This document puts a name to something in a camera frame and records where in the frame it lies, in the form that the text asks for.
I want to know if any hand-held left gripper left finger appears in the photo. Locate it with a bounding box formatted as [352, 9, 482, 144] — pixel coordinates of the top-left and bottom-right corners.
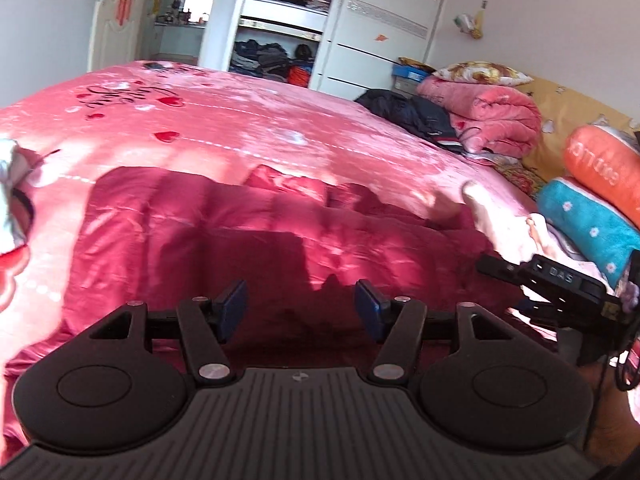
[65, 279, 249, 386]

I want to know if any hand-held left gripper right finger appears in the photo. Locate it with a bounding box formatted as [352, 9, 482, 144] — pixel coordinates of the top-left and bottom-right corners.
[354, 280, 531, 385]

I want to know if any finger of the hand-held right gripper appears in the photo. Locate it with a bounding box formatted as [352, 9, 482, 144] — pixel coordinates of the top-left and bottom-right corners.
[476, 254, 526, 286]

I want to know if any red down jacket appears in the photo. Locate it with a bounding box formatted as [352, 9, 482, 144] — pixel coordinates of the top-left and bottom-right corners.
[2, 162, 558, 441]

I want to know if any person's right forearm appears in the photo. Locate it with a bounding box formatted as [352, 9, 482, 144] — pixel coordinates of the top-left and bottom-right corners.
[585, 355, 640, 468]

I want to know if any pile of dark folded clothes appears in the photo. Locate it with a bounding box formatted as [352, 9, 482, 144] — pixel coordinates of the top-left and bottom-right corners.
[231, 40, 321, 78]

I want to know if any white cloth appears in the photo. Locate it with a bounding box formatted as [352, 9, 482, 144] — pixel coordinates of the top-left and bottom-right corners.
[550, 222, 608, 286]

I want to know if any beige cloth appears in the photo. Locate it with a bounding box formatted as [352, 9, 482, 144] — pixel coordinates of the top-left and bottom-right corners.
[460, 180, 556, 266]

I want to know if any teal flower bolster pillow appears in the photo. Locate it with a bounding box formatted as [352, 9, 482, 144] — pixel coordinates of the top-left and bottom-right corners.
[537, 176, 640, 288]

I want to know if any floral patterned cloth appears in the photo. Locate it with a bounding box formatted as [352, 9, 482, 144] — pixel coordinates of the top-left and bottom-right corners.
[492, 157, 546, 201]

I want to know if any orange bolster pillow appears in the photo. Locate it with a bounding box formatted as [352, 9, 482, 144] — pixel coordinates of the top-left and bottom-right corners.
[563, 125, 640, 223]

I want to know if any pink folded quilt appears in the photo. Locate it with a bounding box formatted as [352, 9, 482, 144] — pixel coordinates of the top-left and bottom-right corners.
[417, 76, 542, 157]

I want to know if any yellow headboard cushion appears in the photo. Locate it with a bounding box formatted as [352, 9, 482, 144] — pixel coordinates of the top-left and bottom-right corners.
[515, 76, 640, 196]

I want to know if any black jacket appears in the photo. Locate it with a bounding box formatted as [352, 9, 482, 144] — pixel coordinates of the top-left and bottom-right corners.
[356, 89, 458, 142]

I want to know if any floral pillow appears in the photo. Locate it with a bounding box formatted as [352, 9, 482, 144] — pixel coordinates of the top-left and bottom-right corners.
[432, 61, 535, 86]

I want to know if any pink heart printed blanket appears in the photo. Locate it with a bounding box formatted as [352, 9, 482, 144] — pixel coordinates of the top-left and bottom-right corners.
[0, 59, 566, 441]

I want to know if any blue box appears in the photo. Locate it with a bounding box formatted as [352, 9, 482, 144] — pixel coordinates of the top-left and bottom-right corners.
[391, 63, 426, 81]

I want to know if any yellow hanging ornament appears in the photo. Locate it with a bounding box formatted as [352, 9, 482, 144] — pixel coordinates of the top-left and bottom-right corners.
[470, 0, 486, 40]

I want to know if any white quilt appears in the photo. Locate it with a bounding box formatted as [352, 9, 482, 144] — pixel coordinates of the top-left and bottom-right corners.
[0, 137, 37, 256]

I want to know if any white kitchen cabinet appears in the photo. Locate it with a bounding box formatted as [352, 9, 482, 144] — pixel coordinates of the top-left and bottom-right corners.
[150, 22, 207, 58]

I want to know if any white wardrobe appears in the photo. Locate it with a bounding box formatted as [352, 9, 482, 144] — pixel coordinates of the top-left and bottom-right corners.
[227, 0, 453, 103]

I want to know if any white door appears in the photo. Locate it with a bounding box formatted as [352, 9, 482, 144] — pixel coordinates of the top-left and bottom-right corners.
[87, 0, 151, 73]

